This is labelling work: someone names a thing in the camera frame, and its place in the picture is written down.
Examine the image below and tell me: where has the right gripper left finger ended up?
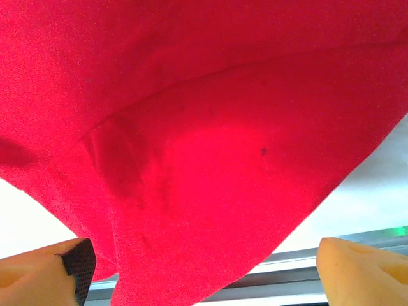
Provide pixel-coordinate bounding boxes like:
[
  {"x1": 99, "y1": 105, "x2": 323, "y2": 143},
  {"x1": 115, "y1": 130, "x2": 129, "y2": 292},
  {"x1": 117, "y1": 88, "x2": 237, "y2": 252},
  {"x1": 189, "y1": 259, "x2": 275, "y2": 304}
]
[{"x1": 0, "y1": 237, "x2": 98, "y2": 306}]

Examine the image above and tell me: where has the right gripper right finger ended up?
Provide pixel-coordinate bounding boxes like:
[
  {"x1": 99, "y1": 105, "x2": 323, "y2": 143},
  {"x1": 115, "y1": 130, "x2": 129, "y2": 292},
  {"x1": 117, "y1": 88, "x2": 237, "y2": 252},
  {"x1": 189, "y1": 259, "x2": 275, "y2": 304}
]
[{"x1": 316, "y1": 237, "x2": 408, "y2": 306}]

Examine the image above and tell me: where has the red t-shirt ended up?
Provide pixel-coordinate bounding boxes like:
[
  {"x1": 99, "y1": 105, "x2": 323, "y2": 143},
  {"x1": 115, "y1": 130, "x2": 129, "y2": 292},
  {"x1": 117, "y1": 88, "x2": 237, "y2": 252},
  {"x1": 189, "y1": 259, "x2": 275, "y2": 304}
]
[{"x1": 0, "y1": 0, "x2": 408, "y2": 306}]

